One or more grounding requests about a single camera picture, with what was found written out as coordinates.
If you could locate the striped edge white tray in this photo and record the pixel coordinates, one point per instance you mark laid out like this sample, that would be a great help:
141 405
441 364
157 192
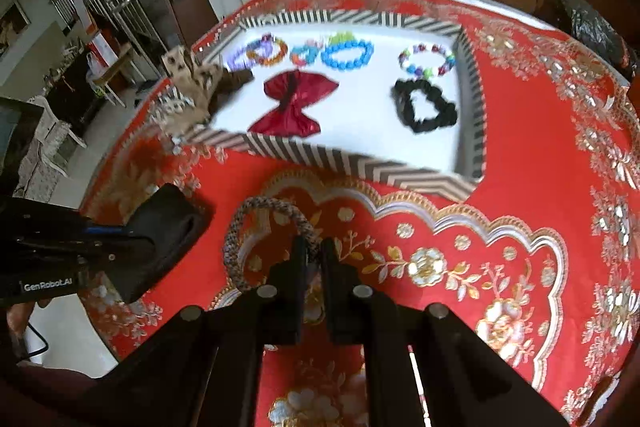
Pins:
360 107

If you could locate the black scrunchie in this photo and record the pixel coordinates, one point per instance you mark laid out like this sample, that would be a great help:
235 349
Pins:
405 99

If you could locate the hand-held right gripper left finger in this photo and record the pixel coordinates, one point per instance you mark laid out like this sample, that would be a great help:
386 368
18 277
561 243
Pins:
298 287

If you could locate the person's left hand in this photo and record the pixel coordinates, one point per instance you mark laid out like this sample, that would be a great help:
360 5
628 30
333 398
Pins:
19 318

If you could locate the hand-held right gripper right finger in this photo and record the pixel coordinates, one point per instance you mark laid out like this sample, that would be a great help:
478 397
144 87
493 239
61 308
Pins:
330 292

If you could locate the framed picture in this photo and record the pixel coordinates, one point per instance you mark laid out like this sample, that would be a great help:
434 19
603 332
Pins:
12 27

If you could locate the large leopard print hair bow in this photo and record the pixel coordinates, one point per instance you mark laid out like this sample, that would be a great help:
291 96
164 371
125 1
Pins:
200 79

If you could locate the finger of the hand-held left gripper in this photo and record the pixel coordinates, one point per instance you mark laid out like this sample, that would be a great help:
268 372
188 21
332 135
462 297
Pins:
170 227

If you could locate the metal stair railing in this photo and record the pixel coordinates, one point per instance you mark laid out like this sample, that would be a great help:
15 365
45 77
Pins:
110 2

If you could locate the red satin hair bow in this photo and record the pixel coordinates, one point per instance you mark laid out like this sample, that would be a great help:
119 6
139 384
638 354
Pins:
315 89

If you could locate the black plastic bag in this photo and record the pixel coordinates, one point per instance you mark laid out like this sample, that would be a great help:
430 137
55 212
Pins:
590 27

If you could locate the red floral tablecloth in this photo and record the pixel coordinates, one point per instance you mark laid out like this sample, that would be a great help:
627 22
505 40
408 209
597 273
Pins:
525 147

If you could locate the white plastic chair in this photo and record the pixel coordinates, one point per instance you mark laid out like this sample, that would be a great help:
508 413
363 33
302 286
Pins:
57 132

